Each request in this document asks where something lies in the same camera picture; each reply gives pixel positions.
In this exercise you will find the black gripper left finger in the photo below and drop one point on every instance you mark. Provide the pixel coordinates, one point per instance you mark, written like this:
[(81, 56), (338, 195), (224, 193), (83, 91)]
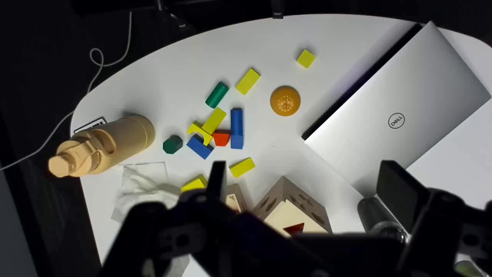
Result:
[(215, 179)]

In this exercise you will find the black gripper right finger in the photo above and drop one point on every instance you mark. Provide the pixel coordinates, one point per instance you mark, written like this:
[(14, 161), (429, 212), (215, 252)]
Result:
[(401, 193)]

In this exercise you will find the silver Dell laptop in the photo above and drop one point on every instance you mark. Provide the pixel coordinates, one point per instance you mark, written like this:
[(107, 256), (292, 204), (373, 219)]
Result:
[(400, 113)]

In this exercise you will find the yellow triangle block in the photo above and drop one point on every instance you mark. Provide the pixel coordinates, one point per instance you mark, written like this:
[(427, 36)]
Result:
[(194, 184)]

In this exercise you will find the small wooden box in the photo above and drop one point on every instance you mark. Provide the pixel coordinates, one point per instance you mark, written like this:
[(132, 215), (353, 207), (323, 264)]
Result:
[(234, 199)]

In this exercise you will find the yellow rectangular block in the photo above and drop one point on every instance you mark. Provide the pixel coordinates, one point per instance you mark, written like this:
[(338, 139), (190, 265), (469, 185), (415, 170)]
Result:
[(241, 167), (247, 81), (214, 121)]

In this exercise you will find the short blue block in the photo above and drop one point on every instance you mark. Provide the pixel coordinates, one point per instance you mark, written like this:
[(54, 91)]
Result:
[(200, 147)]

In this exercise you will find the red block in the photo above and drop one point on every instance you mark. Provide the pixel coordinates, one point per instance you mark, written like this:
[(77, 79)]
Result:
[(221, 138)]

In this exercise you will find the yellow arch block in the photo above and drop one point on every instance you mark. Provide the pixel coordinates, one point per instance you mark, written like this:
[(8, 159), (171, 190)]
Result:
[(197, 130)]

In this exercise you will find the long blue block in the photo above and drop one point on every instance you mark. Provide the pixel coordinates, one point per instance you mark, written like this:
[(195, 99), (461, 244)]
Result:
[(237, 128)]

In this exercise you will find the green hexagon block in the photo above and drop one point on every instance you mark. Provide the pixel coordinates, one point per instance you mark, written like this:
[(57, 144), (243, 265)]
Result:
[(172, 144)]

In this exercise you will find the clear plastic wrapper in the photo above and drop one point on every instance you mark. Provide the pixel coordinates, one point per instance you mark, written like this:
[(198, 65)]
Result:
[(143, 179)]

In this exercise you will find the wooden shape sorter box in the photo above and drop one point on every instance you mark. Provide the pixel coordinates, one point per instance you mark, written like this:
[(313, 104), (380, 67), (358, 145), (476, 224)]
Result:
[(292, 202)]

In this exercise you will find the green cylinder block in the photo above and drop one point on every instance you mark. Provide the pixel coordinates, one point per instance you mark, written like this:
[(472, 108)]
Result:
[(217, 95)]

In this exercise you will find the orange ball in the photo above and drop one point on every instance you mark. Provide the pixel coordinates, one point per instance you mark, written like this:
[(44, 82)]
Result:
[(284, 101)]

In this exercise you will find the tan wooden bottle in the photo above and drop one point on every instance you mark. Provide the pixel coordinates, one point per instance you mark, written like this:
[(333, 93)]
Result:
[(117, 141)]

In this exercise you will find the clear table label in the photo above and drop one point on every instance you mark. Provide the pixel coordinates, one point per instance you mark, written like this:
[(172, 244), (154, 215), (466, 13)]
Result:
[(89, 125)]

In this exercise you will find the yellow cube block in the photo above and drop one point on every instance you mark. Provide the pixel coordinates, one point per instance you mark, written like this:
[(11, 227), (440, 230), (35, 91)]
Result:
[(306, 59)]

